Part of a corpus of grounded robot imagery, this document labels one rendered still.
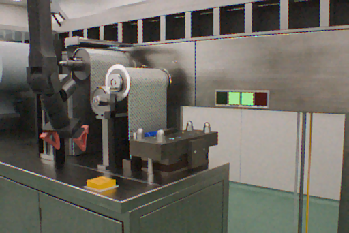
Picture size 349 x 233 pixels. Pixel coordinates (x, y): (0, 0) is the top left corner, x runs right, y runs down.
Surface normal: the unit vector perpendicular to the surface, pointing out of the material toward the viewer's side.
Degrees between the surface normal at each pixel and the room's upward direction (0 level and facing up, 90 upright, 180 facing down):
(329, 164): 90
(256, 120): 90
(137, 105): 90
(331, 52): 90
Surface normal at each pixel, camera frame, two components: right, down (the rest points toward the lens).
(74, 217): -0.61, 0.08
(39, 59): -0.29, 0.16
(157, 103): 0.79, 0.06
